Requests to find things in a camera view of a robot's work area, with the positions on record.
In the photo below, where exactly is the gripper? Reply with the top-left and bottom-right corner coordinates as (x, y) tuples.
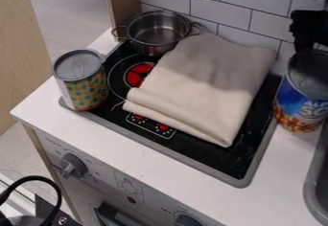
(288, 10), (328, 53)

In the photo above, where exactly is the blue can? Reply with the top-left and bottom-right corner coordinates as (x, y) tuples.
(271, 49), (328, 135)

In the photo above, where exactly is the dotted can with grey lid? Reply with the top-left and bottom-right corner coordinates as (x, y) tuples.
(50, 47), (112, 112)

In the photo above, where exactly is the cream cloth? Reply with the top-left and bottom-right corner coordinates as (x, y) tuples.
(121, 32), (278, 148)

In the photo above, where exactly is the toy sink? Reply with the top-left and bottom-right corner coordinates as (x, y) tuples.
(302, 120), (328, 226)

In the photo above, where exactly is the toy stove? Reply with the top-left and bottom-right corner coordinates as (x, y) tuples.
(58, 39), (284, 190)

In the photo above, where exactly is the silver pot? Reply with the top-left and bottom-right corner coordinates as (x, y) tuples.
(109, 10), (207, 57)

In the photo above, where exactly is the black cable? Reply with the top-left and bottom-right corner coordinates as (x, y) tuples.
(0, 175), (64, 226)

